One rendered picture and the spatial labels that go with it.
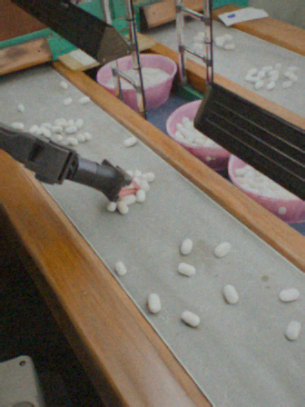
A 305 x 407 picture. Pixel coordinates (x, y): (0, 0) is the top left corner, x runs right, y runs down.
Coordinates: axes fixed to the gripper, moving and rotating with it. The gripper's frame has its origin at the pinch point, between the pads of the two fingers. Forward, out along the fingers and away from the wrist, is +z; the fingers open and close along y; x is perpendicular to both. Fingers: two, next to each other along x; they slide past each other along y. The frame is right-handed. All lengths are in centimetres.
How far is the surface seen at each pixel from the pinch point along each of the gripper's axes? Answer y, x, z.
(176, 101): 45, -20, 35
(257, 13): 67, -62, 69
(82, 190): 10.5, 7.9, -6.5
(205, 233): -21.6, -1.8, 4.4
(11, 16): 87, -17, -9
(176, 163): 2.2, -9.1, 9.2
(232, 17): 70, -55, 62
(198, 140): 10.1, -15.5, 19.6
